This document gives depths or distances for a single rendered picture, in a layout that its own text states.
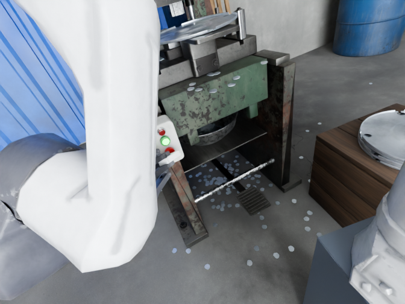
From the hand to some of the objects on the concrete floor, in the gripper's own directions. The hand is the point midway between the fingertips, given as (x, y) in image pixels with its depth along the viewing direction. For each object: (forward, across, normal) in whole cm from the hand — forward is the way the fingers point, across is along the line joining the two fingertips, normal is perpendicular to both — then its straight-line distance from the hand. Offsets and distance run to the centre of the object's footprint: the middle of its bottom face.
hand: (170, 157), depth 55 cm
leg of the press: (+56, -21, +50) cm, 78 cm away
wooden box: (+53, -59, -48) cm, 92 cm away
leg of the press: (+90, -21, +9) cm, 93 cm away
